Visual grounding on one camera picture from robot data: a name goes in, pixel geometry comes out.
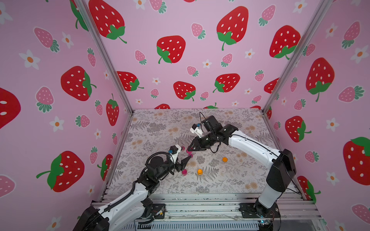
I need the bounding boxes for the aluminium right rear corner post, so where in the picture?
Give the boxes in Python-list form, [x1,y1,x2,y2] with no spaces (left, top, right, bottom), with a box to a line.
[262,0,333,115]

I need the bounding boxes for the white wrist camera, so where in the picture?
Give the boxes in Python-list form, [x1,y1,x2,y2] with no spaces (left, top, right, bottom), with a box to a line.
[169,144,182,160]
[190,123,203,138]

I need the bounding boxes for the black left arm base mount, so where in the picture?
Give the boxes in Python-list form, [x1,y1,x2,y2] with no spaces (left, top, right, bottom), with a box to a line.
[139,204,166,225]

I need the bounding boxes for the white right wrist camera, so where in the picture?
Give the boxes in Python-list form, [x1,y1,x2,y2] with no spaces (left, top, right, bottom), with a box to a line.
[190,123,203,138]

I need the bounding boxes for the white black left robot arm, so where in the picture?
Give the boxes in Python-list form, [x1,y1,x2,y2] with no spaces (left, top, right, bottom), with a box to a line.
[73,145,191,231]

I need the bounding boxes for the aluminium right table edge rail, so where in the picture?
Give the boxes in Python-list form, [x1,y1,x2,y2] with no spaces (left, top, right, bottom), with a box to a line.
[261,110,305,199]

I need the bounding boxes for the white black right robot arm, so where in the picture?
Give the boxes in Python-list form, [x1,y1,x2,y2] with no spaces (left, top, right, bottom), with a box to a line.
[188,116,296,218]

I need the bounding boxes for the aluminium front base rails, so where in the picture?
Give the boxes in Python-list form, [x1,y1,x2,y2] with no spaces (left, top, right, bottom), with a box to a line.
[92,192,326,231]

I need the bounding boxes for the aluminium left table edge rail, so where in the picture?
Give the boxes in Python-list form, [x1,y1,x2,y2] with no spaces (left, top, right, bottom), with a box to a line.
[98,114,133,202]

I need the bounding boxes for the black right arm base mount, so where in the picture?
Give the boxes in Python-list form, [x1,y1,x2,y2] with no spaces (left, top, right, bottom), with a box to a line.
[239,203,281,219]

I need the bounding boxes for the aluminium left rear corner post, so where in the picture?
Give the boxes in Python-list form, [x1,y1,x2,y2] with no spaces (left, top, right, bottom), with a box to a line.
[76,0,134,115]

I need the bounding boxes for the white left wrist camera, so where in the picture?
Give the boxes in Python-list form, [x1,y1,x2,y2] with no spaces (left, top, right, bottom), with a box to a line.
[169,144,182,160]

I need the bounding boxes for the aluminium corner post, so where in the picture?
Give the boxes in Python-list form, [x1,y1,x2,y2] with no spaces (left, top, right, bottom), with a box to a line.
[262,0,333,115]
[76,0,134,115]

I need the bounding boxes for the aluminium table edge rail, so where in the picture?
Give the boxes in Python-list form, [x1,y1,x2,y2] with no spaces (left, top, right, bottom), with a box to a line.
[261,110,305,199]
[98,114,133,202]

